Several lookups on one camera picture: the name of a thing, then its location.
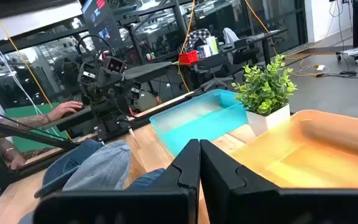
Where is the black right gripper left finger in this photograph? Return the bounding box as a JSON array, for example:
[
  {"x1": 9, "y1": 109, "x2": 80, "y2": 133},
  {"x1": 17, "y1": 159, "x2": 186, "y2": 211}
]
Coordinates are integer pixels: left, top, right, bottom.
[{"x1": 33, "y1": 139, "x2": 201, "y2": 224}]

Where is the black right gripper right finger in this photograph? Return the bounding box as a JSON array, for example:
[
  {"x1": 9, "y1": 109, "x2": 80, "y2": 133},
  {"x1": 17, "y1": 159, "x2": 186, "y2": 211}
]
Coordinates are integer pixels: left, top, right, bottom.
[{"x1": 200, "y1": 139, "x2": 358, "y2": 224}]

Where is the dark blue denim cap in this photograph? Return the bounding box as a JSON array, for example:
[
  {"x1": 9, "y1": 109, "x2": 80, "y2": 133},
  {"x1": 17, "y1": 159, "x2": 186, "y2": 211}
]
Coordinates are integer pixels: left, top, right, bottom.
[
  {"x1": 125, "y1": 167, "x2": 166, "y2": 191},
  {"x1": 33, "y1": 138, "x2": 105, "y2": 199}
]

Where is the grey denim cap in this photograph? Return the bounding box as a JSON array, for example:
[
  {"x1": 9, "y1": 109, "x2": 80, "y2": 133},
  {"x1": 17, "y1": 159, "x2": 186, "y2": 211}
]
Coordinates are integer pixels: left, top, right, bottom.
[{"x1": 62, "y1": 139, "x2": 132, "y2": 192}]

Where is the person's forearm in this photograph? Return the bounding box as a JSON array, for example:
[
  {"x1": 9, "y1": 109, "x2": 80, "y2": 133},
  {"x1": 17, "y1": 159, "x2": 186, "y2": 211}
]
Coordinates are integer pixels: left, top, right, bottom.
[
  {"x1": 0, "y1": 113, "x2": 53, "y2": 133},
  {"x1": 0, "y1": 136, "x2": 23, "y2": 162}
]

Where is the person's hand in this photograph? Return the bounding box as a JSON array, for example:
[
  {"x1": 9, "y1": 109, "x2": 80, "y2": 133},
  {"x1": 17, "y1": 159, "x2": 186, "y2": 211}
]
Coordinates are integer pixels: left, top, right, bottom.
[
  {"x1": 9, "y1": 154, "x2": 28, "y2": 171},
  {"x1": 47, "y1": 100, "x2": 85, "y2": 123}
]

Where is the black tilted monitor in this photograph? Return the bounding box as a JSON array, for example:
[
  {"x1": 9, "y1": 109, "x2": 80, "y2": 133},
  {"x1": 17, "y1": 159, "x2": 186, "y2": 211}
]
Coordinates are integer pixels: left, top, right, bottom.
[{"x1": 80, "y1": 0, "x2": 124, "y2": 52}]

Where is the red plastic crate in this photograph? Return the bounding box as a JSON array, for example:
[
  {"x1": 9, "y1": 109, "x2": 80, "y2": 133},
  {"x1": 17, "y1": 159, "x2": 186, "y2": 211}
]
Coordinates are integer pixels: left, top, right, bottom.
[{"x1": 178, "y1": 49, "x2": 200, "y2": 66}]

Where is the orange translucent plastic bin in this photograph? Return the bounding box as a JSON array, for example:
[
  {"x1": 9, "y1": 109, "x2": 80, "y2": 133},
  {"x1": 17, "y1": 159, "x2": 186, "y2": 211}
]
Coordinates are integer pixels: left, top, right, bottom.
[{"x1": 227, "y1": 109, "x2": 358, "y2": 189}]

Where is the teal translucent plastic bin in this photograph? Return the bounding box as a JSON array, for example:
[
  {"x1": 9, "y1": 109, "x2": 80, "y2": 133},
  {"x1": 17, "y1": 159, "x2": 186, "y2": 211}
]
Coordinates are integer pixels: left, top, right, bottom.
[{"x1": 149, "y1": 88, "x2": 249, "y2": 157}]

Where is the green mat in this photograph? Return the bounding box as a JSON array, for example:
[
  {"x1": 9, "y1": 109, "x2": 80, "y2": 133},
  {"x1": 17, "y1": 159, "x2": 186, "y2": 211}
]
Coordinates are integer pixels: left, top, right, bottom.
[{"x1": 4, "y1": 102, "x2": 70, "y2": 154}]

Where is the black white checkered cloth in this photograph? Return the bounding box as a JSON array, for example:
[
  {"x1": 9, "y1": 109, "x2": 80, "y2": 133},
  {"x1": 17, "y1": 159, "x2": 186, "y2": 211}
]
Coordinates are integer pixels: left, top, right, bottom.
[{"x1": 184, "y1": 27, "x2": 212, "y2": 53}]

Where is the white blue box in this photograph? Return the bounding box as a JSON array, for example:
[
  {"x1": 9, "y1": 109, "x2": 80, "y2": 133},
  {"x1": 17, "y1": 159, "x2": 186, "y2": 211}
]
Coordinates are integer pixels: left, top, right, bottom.
[{"x1": 196, "y1": 44, "x2": 213, "y2": 59}]

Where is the white container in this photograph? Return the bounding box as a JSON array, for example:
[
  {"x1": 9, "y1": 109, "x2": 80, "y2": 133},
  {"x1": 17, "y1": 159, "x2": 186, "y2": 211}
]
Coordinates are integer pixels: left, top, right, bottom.
[{"x1": 205, "y1": 35, "x2": 219, "y2": 56}]

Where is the green plant in white pot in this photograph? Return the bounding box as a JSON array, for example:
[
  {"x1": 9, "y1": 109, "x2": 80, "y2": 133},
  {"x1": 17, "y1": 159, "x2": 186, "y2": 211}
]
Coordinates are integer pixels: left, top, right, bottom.
[{"x1": 231, "y1": 54, "x2": 298, "y2": 137}]

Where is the black office chair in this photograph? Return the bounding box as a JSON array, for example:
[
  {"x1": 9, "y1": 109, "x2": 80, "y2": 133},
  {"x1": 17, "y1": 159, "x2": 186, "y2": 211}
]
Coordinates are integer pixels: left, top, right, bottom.
[{"x1": 197, "y1": 37, "x2": 261, "y2": 93}]

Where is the black office desk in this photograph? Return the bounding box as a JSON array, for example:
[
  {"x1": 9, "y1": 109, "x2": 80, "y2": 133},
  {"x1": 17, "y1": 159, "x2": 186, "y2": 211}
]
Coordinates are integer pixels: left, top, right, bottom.
[{"x1": 178, "y1": 29, "x2": 289, "y2": 68}]

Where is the black rolling stand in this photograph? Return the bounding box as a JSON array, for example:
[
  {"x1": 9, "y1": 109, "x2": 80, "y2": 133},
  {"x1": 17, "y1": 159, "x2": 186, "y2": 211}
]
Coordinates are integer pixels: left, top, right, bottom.
[{"x1": 335, "y1": 0, "x2": 358, "y2": 67}]

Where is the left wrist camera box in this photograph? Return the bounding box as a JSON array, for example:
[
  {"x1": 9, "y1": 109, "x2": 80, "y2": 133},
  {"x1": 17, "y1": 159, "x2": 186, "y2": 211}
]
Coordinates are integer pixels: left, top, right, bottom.
[{"x1": 105, "y1": 55, "x2": 126, "y2": 75}]

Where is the yellow hanging cord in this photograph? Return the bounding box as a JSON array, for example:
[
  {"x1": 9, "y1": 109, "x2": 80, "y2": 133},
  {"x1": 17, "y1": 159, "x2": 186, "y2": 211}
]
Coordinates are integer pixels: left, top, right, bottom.
[
  {"x1": 0, "y1": 0, "x2": 73, "y2": 141},
  {"x1": 177, "y1": 0, "x2": 196, "y2": 93}
]

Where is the white hanging cord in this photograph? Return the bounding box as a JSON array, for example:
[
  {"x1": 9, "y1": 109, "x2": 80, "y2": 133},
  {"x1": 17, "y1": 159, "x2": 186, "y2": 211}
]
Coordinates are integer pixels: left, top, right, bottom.
[{"x1": 0, "y1": 21, "x2": 45, "y2": 116}]

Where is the black floor cable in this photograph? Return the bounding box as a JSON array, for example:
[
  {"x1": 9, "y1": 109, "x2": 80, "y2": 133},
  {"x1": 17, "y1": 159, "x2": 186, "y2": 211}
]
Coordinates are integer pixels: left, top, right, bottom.
[{"x1": 321, "y1": 70, "x2": 358, "y2": 81}]

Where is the orange extension cord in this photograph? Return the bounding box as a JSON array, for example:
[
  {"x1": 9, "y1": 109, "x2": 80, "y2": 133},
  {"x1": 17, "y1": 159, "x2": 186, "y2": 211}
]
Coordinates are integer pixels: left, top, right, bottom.
[{"x1": 243, "y1": 0, "x2": 324, "y2": 78}]

